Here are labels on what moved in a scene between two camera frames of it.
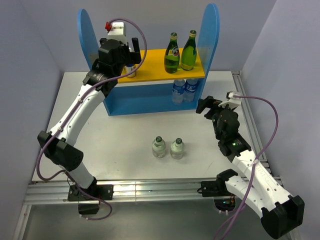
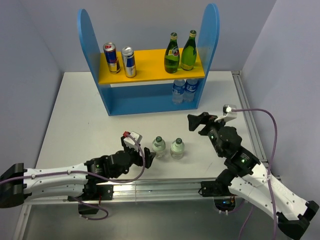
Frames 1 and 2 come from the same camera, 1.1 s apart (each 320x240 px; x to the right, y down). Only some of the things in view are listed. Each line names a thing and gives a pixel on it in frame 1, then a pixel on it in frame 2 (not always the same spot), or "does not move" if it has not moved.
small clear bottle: x=158 y=147 does not move
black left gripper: x=132 y=57 -> x=139 y=160
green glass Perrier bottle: x=172 y=57 does not move
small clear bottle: x=177 y=149 does not move
